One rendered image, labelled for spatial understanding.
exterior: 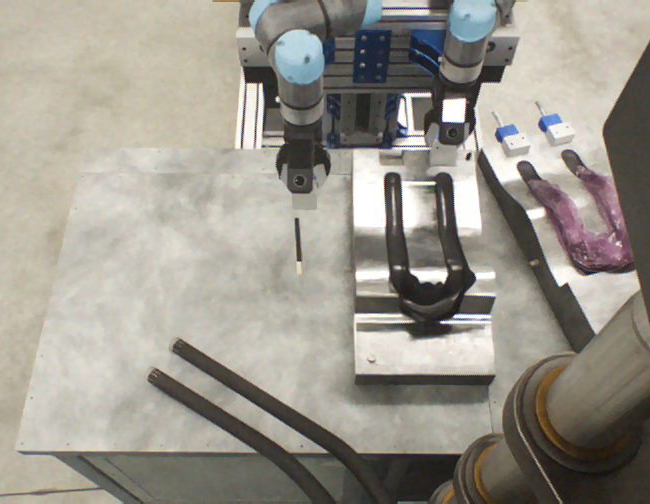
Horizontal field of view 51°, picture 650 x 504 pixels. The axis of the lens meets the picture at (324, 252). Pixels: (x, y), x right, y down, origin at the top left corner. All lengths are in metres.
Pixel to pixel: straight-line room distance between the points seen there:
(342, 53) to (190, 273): 0.69
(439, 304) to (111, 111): 1.86
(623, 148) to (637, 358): 0.14
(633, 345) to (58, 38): 2.99
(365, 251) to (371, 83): 0.65
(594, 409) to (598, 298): 0.89
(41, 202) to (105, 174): 1.06
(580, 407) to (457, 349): 0.82
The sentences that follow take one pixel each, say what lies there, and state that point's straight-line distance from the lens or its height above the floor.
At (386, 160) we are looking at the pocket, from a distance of 1.51.
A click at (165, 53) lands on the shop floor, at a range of 3.04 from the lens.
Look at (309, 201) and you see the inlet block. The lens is 1.36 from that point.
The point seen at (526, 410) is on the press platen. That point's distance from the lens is 0.56.
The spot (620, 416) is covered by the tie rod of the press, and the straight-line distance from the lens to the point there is 0.49.
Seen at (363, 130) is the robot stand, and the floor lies 0.36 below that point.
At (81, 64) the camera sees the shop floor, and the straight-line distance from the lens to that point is 3.09.
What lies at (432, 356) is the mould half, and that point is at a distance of 1.30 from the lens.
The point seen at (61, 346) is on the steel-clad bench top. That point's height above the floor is 0.80.
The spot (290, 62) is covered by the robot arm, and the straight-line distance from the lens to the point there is 1.08.
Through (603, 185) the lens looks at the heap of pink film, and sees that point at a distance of 1.51.
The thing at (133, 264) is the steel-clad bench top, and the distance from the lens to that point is 1.49.
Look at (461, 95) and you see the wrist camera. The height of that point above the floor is 1.09.
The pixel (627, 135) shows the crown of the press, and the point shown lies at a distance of 0.32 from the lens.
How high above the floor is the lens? 2.06
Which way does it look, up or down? 60 degrees down
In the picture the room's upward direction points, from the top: straight up
